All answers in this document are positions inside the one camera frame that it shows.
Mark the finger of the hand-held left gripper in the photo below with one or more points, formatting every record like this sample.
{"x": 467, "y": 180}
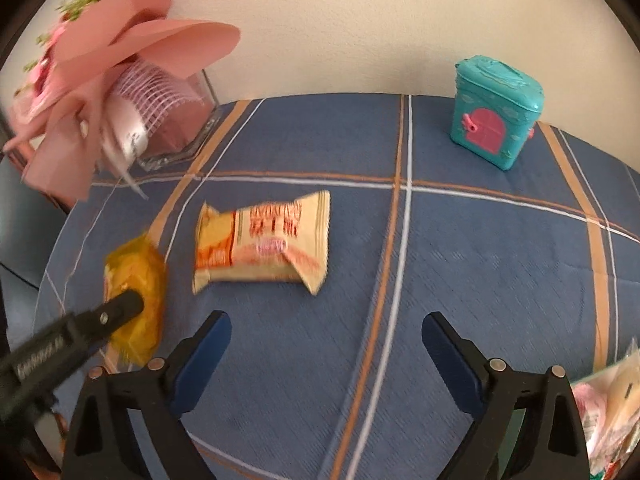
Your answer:
{"x": 115, "y": 312}

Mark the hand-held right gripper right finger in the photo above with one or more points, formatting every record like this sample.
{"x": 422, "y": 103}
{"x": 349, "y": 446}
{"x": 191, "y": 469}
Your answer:
{"x": 452, "y": 360}

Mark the cream and orange snack packet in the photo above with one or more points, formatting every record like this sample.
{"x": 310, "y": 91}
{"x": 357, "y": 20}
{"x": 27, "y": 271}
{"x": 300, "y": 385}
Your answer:
{"x": 260, "y": 245}

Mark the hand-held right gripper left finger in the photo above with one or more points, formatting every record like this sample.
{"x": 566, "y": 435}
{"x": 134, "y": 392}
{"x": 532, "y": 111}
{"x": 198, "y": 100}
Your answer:
{"x": 202, "y": 360}

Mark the blue plaid tablecloth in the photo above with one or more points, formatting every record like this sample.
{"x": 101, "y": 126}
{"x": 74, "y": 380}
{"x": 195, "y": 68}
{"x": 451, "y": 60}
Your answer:
{"x": 350, "y": 210}

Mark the pink flower bouquet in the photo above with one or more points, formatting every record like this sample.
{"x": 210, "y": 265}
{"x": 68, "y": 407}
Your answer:
{"x": 150, "y": 40}

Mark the teal toy box pink door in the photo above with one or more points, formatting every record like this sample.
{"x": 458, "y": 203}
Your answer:
{"x": 500, "y": 105}

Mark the yellow translucent snack packet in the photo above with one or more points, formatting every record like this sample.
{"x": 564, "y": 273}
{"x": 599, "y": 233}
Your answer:
{"x": 145, "y": 275}

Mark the white tray with teal rim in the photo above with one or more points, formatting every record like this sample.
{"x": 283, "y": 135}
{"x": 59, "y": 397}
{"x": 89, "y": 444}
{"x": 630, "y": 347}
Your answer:
{"x": 512, "y": 440}

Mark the clear glass vase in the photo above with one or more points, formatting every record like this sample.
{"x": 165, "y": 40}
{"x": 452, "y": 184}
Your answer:
{"x": 185, "y": 125}

